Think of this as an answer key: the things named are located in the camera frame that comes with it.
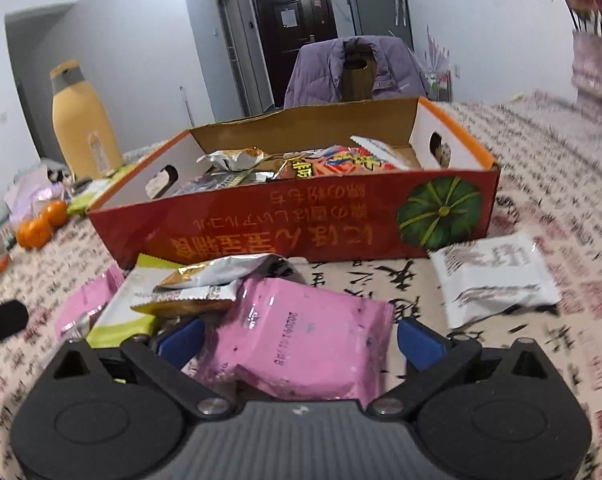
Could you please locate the colourful orange blue snack bag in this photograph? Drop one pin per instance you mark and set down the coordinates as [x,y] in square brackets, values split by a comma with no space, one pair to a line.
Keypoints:
[331,165]

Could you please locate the grey refrigerator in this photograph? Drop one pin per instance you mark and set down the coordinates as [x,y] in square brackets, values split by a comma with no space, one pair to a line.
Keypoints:
[376,10]

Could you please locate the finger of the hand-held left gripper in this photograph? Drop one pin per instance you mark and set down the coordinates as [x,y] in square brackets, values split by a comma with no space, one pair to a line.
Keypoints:
[3,322]

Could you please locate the yellow thermos bottle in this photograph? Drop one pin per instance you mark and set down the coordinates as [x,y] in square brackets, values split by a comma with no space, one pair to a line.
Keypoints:
[83,130]

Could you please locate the white jagged-edge snack packet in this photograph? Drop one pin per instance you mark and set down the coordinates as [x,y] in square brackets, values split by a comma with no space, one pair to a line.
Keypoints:
[396,152]

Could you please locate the lilac tissue pack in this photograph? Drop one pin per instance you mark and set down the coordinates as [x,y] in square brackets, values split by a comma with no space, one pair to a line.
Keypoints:
[31,190]

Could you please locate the dark entrance door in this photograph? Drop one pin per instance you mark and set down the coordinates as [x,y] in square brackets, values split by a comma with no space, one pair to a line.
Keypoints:
[306,60]

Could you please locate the pink snack packet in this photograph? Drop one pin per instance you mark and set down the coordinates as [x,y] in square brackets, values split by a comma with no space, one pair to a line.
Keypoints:
[306,330]
[88,300]

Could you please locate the gold silver snack packet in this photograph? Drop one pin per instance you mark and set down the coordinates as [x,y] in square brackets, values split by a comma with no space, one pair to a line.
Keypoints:
[216,270]

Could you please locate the clear orange cracker packet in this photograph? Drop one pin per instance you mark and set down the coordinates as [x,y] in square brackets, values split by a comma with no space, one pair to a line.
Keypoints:
[191,305]

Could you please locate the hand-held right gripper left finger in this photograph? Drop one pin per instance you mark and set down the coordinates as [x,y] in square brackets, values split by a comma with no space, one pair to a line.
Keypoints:
[181,342]

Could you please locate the orange mandarin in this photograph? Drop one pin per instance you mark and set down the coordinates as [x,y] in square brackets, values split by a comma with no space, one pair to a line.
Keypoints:
[56,212]
[33,233]

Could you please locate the red cardboard box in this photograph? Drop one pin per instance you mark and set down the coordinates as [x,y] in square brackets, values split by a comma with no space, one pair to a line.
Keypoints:
[281,225]

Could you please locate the green white snack packet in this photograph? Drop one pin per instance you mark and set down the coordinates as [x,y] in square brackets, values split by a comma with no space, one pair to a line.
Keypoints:
[126,305]

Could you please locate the white black-print snack packet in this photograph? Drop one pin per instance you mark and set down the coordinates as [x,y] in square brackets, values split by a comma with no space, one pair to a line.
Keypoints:
[496,280]

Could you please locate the lilac ribbed vase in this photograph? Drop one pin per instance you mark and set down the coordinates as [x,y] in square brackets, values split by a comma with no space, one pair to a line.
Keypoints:
[596,75]

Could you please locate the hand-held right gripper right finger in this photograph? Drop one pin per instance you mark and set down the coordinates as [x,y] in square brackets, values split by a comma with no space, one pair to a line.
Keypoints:
[421,342]

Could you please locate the grey interior door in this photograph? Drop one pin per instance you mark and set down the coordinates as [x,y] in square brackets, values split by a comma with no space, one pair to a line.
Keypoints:
[231,60]

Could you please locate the green white wafer packet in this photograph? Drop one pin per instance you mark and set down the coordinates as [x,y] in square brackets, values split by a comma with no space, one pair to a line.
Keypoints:
[88,199]
[121,171]

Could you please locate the purple jacket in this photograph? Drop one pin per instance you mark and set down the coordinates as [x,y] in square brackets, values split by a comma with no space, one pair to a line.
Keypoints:
[316,75]

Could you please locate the purple spiky decoration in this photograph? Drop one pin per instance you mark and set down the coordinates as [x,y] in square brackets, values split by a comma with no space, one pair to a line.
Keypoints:
[438,60]

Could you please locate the silver grey snack packet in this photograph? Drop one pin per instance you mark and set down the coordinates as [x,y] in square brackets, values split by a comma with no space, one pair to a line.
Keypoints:
[231,159]

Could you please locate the wooden chair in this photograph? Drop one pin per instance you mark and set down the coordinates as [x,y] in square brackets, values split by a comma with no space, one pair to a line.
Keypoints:
[357,77]

